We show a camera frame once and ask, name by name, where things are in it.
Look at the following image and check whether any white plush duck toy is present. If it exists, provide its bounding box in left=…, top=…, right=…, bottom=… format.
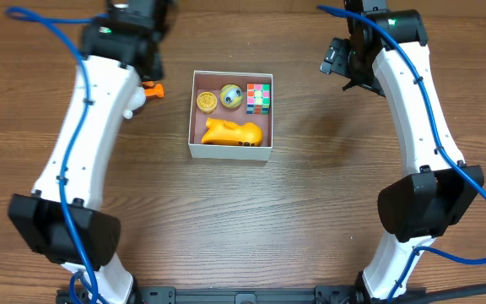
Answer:
left=122, top=81, right=165, bottom=120

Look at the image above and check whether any multicoloured puzzle cube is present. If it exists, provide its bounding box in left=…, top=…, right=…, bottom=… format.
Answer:
left=246, top=83, right=272, bottom=115

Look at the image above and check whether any yellow grey face ball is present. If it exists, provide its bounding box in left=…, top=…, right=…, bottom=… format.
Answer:
left=220, top=84, right=243, bottom=108

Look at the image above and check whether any white cardboard box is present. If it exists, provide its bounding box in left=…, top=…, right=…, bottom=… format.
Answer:
left=188, top=70, right=273, bottom=161

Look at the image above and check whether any orange plush dog toy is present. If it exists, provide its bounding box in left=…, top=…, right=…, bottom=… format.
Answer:
left=202, top=118, right=263, bottom=147

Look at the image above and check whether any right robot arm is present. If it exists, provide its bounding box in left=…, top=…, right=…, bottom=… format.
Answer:
left=321, top=0, right=484, bottom=303

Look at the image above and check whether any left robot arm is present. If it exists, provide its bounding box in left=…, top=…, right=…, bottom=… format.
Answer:
left=7, top=0, right=177, bottom=303

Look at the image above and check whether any thick black cable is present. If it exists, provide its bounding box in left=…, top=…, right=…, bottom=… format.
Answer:
left=398, top=279, right=486, bottom=304

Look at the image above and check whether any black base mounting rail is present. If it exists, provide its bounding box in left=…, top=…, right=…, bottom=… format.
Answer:
left=55, top=285, right=428, bottom=304

